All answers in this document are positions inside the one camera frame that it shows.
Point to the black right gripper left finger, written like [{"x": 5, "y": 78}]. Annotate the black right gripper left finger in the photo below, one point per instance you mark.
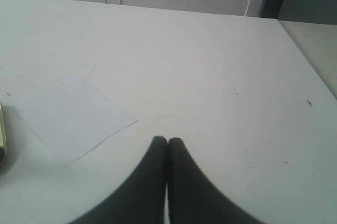
[{"x": 141, "y": 197}]

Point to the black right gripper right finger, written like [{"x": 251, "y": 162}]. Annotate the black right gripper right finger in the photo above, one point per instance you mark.
[{"x": 192, "y": 198}]

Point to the white paper sheet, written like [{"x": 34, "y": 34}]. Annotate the white paper sheet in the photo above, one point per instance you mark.
[{"x": 72, "y": 118}]

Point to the gold tin lid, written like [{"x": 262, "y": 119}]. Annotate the gold tin lid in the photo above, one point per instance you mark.
[{"x": 3, "y": 138}]

